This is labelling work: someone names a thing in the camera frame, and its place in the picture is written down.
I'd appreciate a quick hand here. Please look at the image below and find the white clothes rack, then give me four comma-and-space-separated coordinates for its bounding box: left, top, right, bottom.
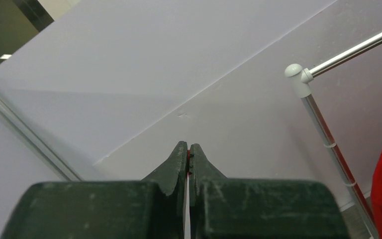
284, 31, 382, 239

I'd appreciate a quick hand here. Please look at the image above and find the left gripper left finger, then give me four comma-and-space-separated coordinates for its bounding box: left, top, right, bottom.
1, 141, 188, 239

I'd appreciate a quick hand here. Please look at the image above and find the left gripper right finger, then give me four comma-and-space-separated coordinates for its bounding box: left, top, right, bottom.
189, 144, 350, 239

